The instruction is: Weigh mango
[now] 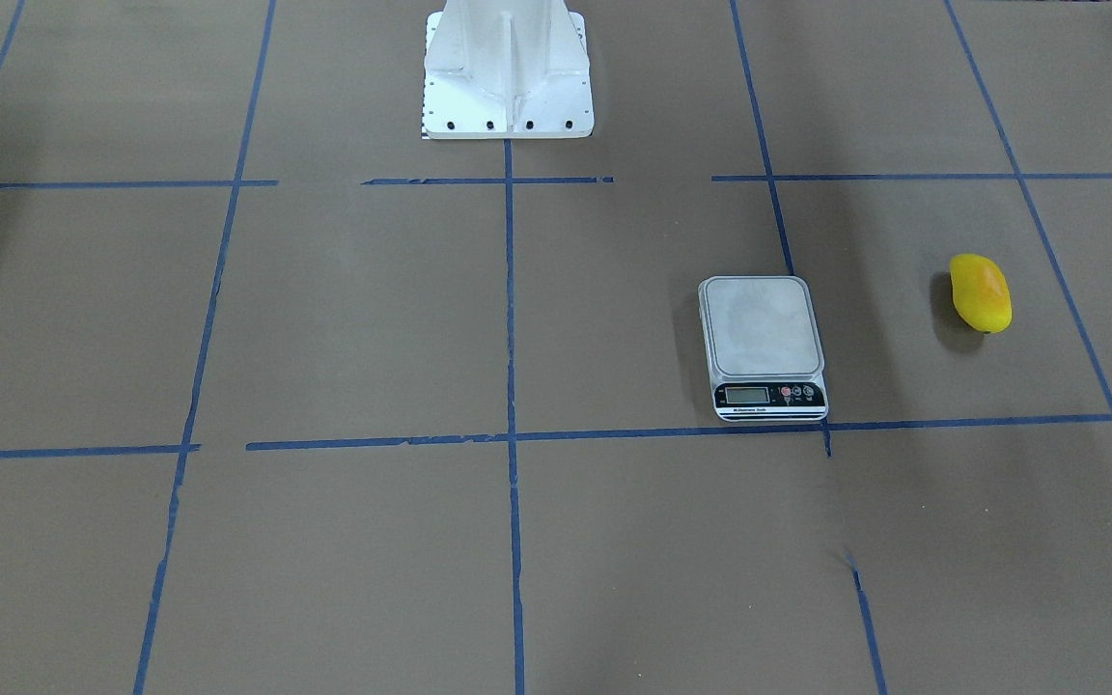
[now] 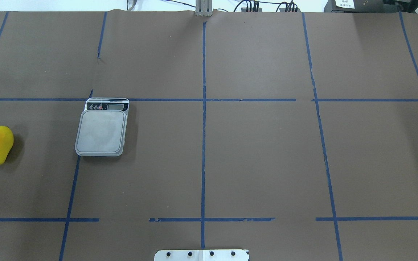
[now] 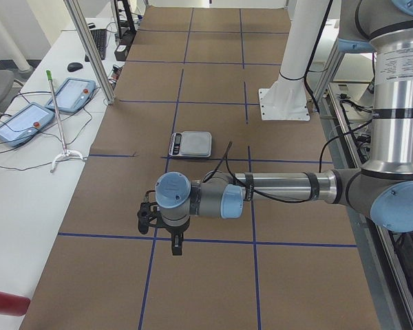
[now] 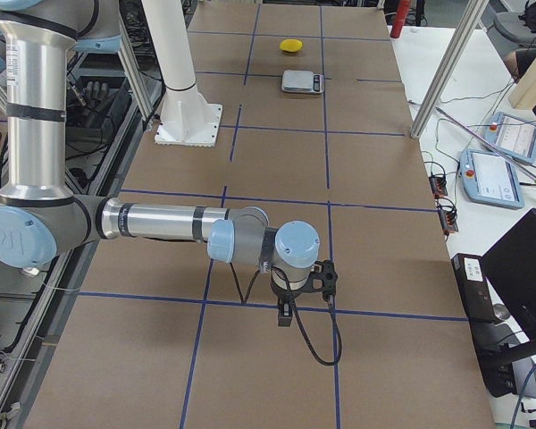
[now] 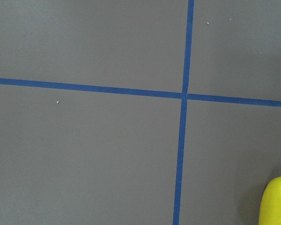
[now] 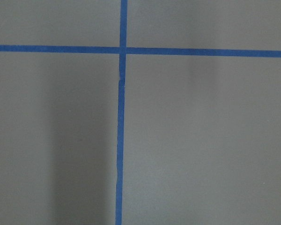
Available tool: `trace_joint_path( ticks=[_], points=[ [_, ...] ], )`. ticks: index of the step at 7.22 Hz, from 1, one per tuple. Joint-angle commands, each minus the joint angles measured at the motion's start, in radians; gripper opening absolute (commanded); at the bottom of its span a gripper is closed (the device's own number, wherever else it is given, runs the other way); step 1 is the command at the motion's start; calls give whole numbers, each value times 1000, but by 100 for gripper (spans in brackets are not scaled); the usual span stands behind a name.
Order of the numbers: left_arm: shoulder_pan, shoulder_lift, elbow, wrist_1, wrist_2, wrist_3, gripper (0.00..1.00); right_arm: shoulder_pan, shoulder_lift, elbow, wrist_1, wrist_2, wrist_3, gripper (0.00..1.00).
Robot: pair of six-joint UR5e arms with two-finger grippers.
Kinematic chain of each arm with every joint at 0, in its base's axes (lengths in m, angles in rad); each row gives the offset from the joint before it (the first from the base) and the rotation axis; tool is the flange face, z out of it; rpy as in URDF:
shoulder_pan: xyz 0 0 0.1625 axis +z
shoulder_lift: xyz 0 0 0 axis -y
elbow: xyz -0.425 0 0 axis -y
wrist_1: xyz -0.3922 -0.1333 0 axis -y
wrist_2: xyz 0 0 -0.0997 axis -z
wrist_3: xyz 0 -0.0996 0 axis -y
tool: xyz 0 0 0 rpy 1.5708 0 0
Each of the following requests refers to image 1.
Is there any silver digital kitchen scale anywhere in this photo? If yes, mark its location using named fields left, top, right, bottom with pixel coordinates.
left=698, top=274, right=830, bottom=423

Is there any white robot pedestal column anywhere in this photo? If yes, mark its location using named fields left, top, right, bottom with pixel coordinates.
left=421, top=1, right=596, bottom=140

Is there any yellow mango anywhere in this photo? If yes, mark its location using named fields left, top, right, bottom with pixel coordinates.
left=949, top=254, right=1014, bottom=334

